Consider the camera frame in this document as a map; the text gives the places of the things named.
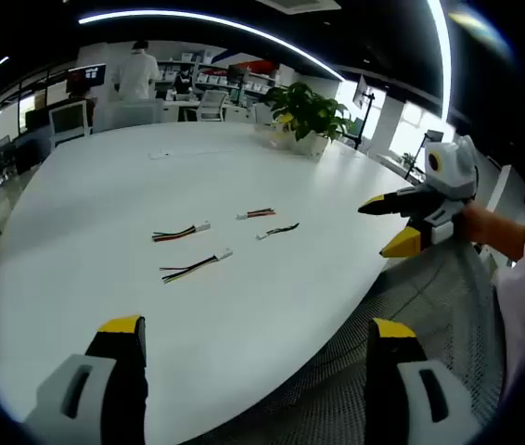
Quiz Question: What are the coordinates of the JST connector with multicoloured wires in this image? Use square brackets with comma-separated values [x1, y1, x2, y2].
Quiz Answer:
[151, 221, 212, 244]

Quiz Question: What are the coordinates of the green potted plant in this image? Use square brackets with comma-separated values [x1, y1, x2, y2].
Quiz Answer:
[263, 82, 359, 158]

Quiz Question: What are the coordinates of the person's right hand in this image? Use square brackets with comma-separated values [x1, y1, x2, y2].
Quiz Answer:
[455, 201, 525, 262]

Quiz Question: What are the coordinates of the computer monitor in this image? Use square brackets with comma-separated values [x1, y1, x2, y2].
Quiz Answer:
[226, 63, 251, 85]
[67, 63, 108, 90]

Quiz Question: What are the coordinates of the white storage shelving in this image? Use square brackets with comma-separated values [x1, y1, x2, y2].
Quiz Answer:
[155, 49, 278, 95]

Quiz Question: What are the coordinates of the white office desk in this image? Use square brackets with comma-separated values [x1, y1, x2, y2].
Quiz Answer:
[90, 97, 257, 134]

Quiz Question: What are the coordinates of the white office chair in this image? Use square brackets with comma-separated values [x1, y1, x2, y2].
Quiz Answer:
[195, 88, 229, 123]
[48, 98, 94, 150]

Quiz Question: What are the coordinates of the JST connector with red wires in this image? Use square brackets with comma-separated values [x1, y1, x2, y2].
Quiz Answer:
[235, 207, 277, 222]

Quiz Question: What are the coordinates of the JST connector with yellow wires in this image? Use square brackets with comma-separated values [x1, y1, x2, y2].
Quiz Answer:
[159, 248, 235, 285]

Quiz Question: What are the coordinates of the grey mesh chair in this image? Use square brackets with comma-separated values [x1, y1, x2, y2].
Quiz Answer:
[224, 238, 510, 445]

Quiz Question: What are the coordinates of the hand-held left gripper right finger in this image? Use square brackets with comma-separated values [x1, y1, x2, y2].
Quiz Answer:
[365, 317, 484, 445]

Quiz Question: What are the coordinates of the monitor on black stand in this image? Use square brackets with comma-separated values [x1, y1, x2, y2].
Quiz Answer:
[352, 74, 378, 150]

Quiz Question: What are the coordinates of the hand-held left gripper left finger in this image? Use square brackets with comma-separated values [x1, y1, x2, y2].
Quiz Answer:
[21, 314, 149, 445]

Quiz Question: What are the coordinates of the JST connector with black wires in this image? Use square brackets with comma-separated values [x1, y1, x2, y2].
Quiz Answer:
[255, 222, 301, 242]

